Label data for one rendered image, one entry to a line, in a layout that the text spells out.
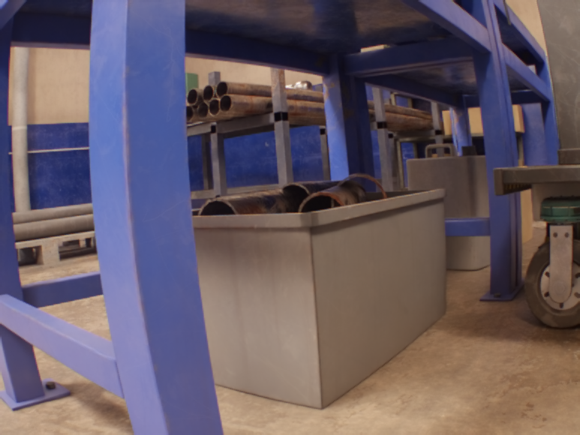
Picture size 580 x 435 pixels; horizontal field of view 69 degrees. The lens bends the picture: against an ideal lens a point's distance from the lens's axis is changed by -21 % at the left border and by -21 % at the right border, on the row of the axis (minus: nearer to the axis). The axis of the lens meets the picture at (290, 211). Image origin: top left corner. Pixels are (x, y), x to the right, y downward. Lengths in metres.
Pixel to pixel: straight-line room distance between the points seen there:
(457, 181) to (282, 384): 1.03
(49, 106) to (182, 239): 5.88
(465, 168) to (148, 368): 1.34
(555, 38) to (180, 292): 0.80
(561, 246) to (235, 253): 0.58
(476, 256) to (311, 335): 1.00
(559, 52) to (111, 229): 0.81
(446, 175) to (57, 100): 5.28
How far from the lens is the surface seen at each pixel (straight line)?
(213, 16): 1.04
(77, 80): 6.49
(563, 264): 0.96
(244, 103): 2.42
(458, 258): 1.64
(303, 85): 4.07
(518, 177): 0.89
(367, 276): 0.79
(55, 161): 6.18
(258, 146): 6.33
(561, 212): 0.94
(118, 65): 0.38
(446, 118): 4.60
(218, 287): 0.78
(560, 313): 1.00
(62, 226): 2.65
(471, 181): 1.59
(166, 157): 0.38
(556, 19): 0.98
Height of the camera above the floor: 0.33
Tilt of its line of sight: 4 degrees down
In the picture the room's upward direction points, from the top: 5 degrees counter-clockwise
